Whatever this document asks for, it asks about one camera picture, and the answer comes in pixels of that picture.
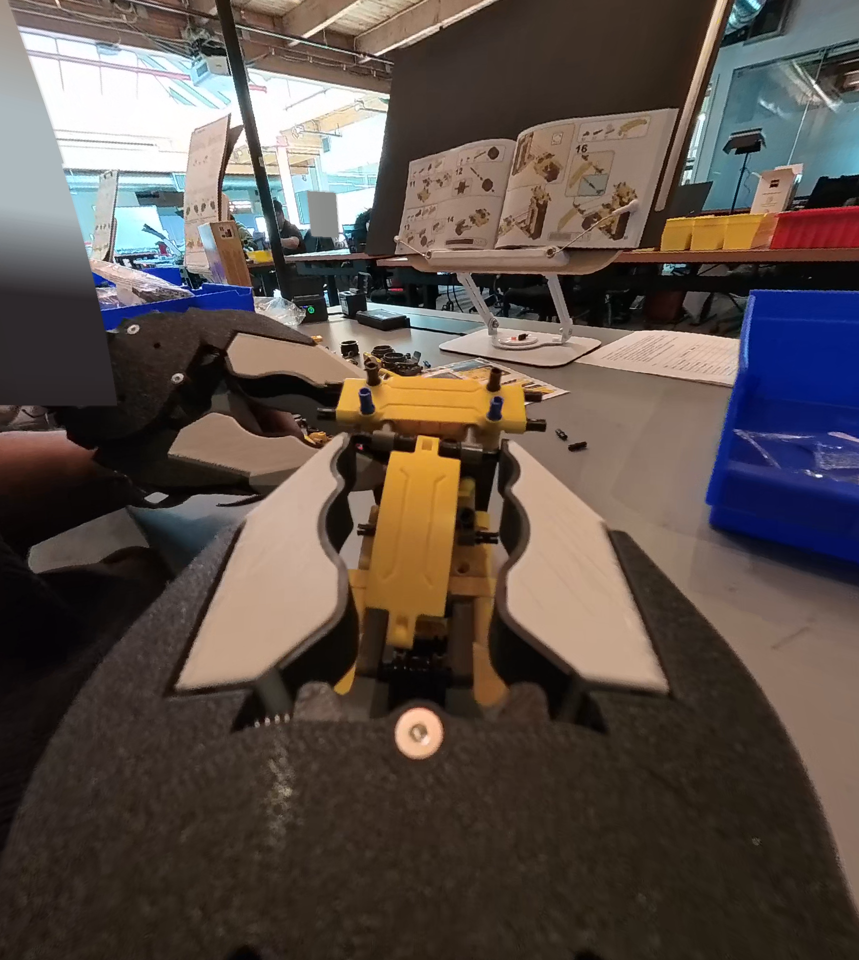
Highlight black music stand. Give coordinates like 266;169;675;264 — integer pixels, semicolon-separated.
722;131;768;215

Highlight dark desk cable flap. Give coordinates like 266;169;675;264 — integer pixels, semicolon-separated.
407;307;491;335

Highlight yellow black toy brick model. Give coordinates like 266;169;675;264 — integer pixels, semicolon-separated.
317;358;547;710

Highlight person's left hand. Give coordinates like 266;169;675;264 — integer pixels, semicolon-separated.
248;405;309;440

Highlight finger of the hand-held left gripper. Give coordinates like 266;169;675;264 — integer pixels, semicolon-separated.
223;332;365;402
165;412;326;495

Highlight printed paper sheets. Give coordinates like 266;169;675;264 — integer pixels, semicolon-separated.
575;330;743;389

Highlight small white cardboard box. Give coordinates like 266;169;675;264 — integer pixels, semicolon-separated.
748;163;804;215

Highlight large brown cardboard box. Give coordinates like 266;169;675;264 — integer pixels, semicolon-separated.
183;112;245;273

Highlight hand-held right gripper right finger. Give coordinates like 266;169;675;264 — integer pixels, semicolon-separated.
491;438;671;696

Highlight blue plastic bin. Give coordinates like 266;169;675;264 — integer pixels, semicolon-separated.
705;288;859;579
95;281;256;333

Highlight tan printed product box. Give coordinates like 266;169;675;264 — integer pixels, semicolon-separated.
197;219;253;288

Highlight open instruction booklet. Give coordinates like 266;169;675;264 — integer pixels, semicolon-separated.
395;108;682;252

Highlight pile of small brick pieces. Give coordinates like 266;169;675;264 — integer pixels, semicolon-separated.
313;337;427;380

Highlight yellow printed leaflet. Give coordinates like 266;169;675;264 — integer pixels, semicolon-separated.
422;358;572;402

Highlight yellow brick panel with axle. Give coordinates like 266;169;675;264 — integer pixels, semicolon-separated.
362;435;502;650

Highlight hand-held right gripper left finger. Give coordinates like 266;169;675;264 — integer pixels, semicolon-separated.
173;433;361;714

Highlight black floor lamp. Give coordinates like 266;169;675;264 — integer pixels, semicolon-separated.
214;0;290;297

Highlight long red plastic bin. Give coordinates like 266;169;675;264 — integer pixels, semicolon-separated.
769;201;859;252

